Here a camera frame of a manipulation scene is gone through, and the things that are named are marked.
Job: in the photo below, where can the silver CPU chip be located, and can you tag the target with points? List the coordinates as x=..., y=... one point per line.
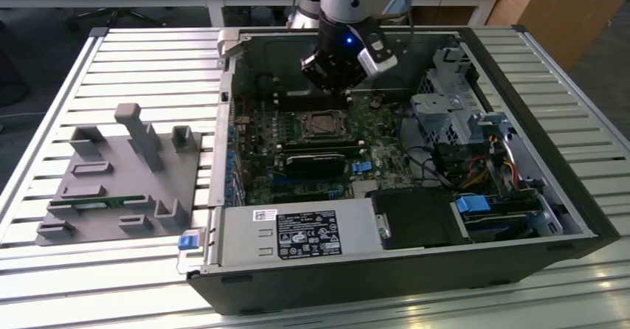
x=324, y=123

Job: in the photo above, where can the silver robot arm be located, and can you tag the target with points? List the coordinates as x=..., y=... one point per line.
x=350, y=0

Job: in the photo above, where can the CPU socket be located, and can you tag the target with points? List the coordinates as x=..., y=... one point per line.
x=322, y=137

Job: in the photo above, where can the black plastic bay cover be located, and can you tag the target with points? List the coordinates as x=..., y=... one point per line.
x=418, y=218

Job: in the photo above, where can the metal drive cage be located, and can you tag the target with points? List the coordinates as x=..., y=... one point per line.
x=432, y=107

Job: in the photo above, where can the green motherboard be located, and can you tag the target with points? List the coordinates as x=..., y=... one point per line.
x=383, y=152

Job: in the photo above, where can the black graphics card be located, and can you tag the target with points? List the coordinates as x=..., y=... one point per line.
x=315, y=165

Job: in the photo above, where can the blue plastic clip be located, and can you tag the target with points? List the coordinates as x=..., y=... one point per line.
x=360, y=167

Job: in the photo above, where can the silver chipset heatsink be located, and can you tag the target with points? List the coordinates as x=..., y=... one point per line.
x=364, y=188

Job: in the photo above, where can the black office chair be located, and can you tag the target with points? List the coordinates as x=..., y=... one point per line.
x=117, y=14

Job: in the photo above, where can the blue disk carrier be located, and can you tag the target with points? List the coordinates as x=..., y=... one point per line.
x=472, y=204

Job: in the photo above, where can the grey power supply unit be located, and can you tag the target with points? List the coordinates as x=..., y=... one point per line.
x=246, y=233

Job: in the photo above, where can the wooden cabinet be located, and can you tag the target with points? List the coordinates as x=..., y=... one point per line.
x=566, y=12

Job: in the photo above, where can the grey parts rack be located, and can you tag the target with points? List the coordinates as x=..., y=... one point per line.
x=123, y=181

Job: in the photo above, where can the blue case latch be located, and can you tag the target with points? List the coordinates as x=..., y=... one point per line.
x=187, y=242

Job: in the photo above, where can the green RAM stick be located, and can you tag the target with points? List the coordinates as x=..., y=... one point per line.
x=113, y=200

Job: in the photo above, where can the black PC case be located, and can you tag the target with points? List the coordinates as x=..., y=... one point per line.
x=344, y=284

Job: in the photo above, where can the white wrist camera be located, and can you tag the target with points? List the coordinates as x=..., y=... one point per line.
x=376, y=65

